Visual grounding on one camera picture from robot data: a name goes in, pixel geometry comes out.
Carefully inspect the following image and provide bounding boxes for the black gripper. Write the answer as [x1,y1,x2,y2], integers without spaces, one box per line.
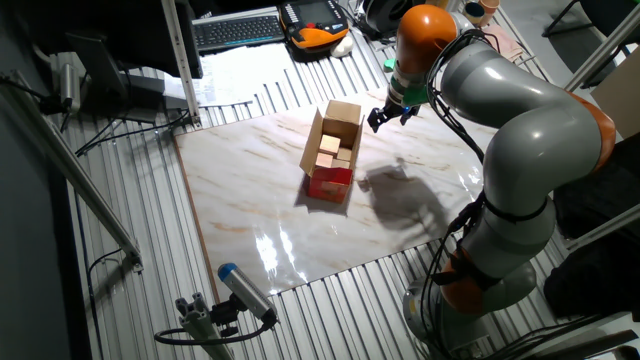
[367,99,421,134]

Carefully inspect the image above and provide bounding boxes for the red cardboard box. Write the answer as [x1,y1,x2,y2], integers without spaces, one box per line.
[298,99,365,205]

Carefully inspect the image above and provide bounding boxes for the white round object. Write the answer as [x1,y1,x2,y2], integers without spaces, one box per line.
[330,35,355,59]

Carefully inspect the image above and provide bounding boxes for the black round spool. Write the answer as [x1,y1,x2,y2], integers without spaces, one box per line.
[362,0,416,39]

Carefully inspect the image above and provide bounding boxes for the orange black teach pendant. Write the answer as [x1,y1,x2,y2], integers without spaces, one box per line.
[278,0,350,51]

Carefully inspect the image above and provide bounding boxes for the dark blue cup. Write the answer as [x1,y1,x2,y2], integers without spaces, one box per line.
[462,2,486,26]

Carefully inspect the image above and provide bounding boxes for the pink cloth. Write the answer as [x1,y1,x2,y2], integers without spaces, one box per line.
[482,24,524,64]

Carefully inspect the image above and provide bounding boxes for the white paper sheets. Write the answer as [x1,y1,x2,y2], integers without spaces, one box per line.
[164,42,306,109]

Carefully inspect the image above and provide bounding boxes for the marble pattern board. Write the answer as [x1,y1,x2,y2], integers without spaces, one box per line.
[173,87,501,301]

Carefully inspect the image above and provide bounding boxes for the black keyboard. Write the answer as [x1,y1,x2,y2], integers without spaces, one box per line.
[191,13,286,54]

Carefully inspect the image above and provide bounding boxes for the black cloth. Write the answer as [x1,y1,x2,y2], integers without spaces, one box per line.
[542,132,640,321]

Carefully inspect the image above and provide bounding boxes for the brown cardboard panel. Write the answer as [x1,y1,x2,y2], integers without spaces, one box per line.
[589,47,640,140]

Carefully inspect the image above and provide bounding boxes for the black office chair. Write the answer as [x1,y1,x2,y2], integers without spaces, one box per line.
[542,0,640,39]

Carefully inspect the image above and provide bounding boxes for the black monitor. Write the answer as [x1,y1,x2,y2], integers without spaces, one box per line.
[14,0,204,124]

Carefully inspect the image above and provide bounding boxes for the aluminium profile stand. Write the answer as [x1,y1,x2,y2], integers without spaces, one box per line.
[174,292,236,360]

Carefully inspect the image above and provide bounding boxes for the long diagonal aluminium bar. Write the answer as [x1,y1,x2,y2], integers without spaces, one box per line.
[0,69,144,274]

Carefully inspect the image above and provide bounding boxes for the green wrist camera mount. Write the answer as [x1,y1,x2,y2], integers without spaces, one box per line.
[383,57,430,107]

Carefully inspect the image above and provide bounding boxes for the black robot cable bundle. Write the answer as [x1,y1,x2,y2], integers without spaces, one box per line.
[418,28,494,359]

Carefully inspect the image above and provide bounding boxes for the aluminium frame bar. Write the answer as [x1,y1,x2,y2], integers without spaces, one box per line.
[564,4,640,94]
[564,203,640,251]

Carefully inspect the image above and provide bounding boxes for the aluminium post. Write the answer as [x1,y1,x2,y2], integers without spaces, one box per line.
[160,0,202,129]

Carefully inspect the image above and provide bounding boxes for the silver camera with blue cap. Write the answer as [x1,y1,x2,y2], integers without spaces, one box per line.
[217,262,279,326]

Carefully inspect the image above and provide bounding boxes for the black camera clamp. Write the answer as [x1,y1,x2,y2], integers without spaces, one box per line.
[209,294,246,337]

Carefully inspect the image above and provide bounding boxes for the black monitor cables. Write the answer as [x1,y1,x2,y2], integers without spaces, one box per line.
[74,107,191,157]

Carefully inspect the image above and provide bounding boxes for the black camera cable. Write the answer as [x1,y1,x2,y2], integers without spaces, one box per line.
[153,312,279,347]

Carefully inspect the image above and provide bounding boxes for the small silver camera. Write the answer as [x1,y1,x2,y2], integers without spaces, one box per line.
[58,62,82,114]

